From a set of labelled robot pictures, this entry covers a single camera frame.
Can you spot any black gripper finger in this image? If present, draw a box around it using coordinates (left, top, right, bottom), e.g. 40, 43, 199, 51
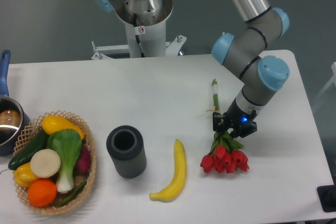
230, 121, 257, 138
212, 112, 225, 132

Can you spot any yellow bell pepper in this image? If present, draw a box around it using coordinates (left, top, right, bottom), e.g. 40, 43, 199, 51
13, 162, 39, 188

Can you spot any blue handled saucepan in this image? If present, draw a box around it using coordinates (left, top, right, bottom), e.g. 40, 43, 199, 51
1, 49, 30, 156

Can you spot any green cucumber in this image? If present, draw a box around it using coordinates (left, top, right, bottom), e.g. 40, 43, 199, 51
8, 129, 49, 170

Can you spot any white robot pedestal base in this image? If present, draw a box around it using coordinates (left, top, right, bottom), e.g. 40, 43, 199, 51
91, 22, 187, 60

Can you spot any yellow squash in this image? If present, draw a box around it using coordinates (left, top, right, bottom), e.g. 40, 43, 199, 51
41, 115, 85, 140

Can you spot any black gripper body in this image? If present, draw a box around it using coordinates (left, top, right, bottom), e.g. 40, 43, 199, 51
224, 100, 257, 131

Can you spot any red tulip bouquet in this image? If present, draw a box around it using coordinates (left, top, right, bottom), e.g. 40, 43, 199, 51
199, 78, 249, 174

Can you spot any purple sweet potato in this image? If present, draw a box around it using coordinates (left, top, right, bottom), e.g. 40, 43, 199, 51
76, 145, 91, 173

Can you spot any green chili pepper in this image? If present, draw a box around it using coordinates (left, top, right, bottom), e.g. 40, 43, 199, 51
56, 180, 87, 207

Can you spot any green bok choy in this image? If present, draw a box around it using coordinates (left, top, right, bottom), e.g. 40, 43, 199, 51
47, 129, 82, 194

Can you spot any beige round disc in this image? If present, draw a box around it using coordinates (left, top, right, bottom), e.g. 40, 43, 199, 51
30, 149, 61, 178

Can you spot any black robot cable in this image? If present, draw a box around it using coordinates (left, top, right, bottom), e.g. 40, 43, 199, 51
132, 13, 145, 58

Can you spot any orange fruit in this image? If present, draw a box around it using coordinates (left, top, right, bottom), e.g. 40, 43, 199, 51
27, 179, 57, 207

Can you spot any black device at edge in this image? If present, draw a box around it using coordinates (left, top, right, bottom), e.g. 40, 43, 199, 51
317, 185, 335, 212

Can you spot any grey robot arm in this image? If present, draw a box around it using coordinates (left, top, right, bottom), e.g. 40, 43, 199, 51
94, 0, 290, 138

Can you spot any yellow banana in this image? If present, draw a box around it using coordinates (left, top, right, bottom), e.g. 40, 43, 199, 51
149, 139, 187, 202

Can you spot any dark grey ribbed vase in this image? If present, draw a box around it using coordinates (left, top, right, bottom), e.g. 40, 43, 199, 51
106, 125, 146, 178

